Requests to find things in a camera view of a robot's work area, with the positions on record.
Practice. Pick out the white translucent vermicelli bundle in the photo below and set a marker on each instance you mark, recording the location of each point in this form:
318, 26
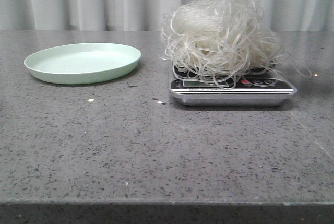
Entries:
211, 41

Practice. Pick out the light green round plate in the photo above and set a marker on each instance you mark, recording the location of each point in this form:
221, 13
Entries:
83, 63

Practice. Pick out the black silver kitchen scale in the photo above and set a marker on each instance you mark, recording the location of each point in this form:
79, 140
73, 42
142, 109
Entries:
259, 88

